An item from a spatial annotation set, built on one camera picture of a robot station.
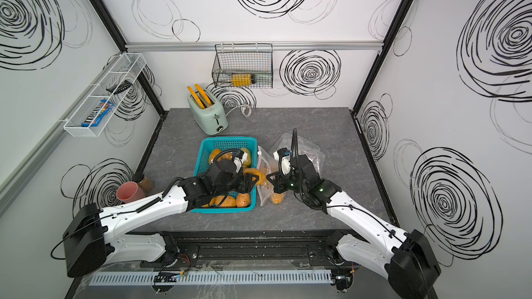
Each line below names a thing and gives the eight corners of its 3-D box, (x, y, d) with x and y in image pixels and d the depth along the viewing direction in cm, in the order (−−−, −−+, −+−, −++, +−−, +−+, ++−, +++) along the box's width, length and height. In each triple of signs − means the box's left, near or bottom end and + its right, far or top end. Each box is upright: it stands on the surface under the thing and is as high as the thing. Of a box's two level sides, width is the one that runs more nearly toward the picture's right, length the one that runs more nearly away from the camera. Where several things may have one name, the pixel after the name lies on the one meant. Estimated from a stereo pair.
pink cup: (123, 206, 84) (112, 199, 78) (131, 189, 89) (121, 181, 83) (143, 206, 84) (133, 199, 78) (150, 189, 89) (141, 181, 83)
